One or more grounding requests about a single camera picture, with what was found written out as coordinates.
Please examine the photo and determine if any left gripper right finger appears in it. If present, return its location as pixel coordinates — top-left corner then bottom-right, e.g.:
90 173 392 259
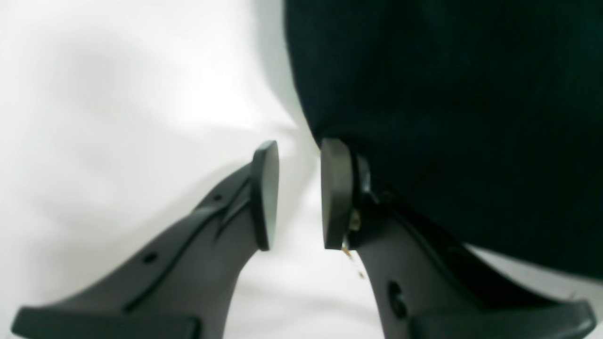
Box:
320 138 596 339

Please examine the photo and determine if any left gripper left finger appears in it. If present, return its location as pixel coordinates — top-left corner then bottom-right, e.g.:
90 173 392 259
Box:
12 141 279 339

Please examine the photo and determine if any black T-shirt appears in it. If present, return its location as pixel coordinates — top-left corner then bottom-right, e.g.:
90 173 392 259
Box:
284 0 603 279

